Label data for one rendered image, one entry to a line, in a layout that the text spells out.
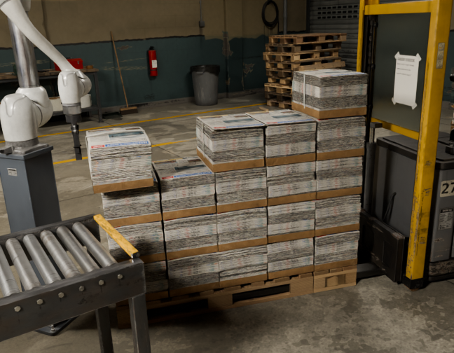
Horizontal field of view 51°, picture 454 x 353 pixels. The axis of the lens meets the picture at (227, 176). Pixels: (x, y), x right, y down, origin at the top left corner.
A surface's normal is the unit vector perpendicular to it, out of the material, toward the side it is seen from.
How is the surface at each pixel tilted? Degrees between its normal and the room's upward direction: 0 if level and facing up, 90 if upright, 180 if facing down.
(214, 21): 90
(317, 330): 0
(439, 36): 90
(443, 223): 90
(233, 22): 90
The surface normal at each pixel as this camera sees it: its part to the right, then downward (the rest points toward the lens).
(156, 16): 0.54, 0.25
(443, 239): 0.26, 0.29
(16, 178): -0.40, 0.30
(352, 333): -0.04, -0.95
